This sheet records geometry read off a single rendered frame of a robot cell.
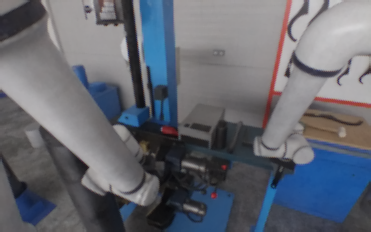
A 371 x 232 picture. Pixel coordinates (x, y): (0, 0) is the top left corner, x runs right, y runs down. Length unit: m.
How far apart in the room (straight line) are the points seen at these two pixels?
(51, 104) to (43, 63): 0.06
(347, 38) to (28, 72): 0.54
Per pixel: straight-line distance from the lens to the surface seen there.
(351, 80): 3.04
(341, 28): 0.51
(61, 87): 0.31
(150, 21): 1.44
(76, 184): 1.07
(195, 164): 1.31
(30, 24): 0.27
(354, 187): 2.33
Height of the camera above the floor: 1.89
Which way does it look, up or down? 29 degrees down
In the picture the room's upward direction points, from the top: 1 degrees counter-clockwise
